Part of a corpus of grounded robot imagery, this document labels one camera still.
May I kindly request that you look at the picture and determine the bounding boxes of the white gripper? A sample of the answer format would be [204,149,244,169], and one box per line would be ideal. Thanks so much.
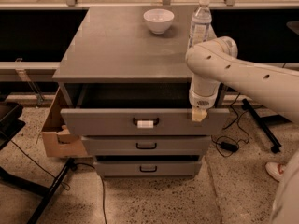
[189,89,217,122]

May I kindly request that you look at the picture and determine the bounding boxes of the grey top drawer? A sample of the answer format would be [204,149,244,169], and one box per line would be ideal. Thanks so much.
[61,108,229,136]

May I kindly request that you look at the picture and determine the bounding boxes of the grey drawer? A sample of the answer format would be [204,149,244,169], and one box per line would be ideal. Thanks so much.
[94,161,202,177]
[82,136,211,156]
[61,108,229,136]

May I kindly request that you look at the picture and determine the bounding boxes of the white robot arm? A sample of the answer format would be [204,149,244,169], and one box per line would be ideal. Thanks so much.
[185,36,299,224]

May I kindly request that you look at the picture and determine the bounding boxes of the grey drawer cabinet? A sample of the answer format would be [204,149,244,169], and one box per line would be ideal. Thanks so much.
[51,5,236,179]

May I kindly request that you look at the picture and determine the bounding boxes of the grey bottom drawer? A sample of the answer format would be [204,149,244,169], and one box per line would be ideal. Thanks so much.
[94,161,202,177]

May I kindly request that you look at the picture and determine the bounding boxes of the grey middle drawer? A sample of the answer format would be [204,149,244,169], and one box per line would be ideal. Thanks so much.
[82,136,211,156]

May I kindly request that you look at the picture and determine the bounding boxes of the black stand leg right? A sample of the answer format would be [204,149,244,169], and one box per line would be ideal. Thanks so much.
[242,99,281,154]

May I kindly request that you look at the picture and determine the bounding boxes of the clear plastic water bottle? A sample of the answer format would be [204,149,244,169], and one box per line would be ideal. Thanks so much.
[188,0,212,48]

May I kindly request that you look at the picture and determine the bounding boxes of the white red sneaker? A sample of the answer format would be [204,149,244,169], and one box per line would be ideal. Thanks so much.
[265,161,286,182]

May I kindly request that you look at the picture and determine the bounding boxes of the white bowl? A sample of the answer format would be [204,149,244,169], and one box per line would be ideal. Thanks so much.
[143,8,175,35]

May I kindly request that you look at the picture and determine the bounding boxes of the brown cardboard box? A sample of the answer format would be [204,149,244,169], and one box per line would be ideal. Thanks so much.
[41,90,88,158]

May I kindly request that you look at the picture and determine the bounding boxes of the black chair base left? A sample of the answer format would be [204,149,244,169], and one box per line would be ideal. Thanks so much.
[0,101,75,224]

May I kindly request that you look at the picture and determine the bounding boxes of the black power adapter with cable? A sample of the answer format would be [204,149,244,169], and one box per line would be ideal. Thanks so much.
[210,92,250,159]

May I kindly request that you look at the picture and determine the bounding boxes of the black floor cable left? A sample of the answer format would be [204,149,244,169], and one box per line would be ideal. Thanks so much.
[10,139,108,224]

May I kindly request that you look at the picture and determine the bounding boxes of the metal window rail frame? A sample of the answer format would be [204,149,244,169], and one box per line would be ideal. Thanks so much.
[0,0,299,105]

